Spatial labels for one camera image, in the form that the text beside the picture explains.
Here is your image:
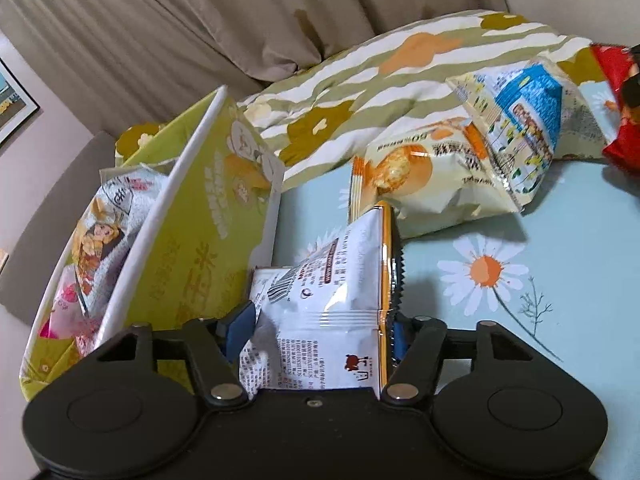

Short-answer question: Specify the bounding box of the orange cream snack bag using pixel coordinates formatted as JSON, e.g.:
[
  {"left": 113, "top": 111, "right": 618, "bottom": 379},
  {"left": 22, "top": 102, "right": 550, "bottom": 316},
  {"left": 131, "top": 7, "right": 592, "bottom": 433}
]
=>
[{"left": 349, "top": 117, "right": 520, "bottom": 238}]

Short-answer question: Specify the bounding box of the beige curtain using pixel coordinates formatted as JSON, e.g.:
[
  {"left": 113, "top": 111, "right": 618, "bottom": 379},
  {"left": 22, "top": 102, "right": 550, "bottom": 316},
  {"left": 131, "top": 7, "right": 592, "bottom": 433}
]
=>
[{"left": 1, "top": 0, "right": 506, "bottom": 134}]

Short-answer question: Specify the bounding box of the red chips bag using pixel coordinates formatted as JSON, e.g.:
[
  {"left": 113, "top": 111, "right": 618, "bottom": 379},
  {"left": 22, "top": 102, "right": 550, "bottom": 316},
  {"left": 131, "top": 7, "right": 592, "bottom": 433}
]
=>
[{"left": 591, "top": 44, "right": 639, "bottom": 177}]

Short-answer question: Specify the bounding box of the grey headboard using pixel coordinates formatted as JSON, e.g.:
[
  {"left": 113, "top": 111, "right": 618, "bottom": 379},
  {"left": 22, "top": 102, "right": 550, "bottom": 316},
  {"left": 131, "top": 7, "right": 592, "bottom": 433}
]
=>
[{"left": 1, "top": 132, "right": 115, "bottom": 326}]

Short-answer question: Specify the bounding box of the framed wall picture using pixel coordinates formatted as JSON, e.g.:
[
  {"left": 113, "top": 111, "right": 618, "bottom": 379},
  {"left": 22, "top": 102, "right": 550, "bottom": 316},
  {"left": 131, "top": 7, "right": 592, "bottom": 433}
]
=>
[{"left": 0, "top": 61, "right": 40, "bottom": 144}]

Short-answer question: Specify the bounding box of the pink snack bag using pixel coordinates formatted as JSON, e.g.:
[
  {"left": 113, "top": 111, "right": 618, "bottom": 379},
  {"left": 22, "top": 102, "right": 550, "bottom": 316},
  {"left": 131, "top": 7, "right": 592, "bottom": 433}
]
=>
[{"left": 39, "top": 264, "right": 100, "bottom": 356}]

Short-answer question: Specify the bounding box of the red white cartoon snack bag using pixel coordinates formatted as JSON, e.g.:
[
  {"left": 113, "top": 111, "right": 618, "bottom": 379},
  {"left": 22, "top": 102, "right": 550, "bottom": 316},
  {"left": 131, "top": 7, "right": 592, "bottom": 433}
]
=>
[{"left": 72, "top": 167, "right": 167, "bottom": 318}]

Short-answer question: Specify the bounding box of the floral striped duvet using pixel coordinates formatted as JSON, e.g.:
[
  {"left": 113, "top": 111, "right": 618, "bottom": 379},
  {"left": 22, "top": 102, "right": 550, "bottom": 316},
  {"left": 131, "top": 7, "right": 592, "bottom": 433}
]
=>
[{"left": 114, "top": 8, "right": 609, "bottom": 194}]

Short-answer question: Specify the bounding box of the blue white snack bag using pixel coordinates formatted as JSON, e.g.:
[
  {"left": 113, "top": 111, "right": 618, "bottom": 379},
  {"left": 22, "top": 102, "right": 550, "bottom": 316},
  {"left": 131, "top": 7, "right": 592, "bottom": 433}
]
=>
[{"left": 446, "top": 55, "right": 605, "bottom": 209}]

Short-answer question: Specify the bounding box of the light blue daisy sheet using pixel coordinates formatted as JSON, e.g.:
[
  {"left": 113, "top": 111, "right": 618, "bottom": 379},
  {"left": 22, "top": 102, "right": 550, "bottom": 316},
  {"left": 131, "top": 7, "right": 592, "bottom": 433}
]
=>
[{"left": 271, "top": 79, "right": 640, "bottom": 480}]

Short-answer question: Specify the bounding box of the white barcode snack bag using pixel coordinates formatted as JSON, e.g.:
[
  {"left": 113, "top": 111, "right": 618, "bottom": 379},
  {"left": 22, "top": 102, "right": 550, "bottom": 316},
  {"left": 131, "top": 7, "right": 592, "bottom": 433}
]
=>
[{"left": 239, "top": 202, "right": 404, "bottom": 396}]

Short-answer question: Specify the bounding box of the green cardboard snack box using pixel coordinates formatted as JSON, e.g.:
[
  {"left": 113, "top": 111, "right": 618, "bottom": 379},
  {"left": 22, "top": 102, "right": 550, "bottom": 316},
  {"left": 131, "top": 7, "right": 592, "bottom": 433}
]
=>
[{"left": 18, "top": 87, "right": 284, "bottom": 399}]

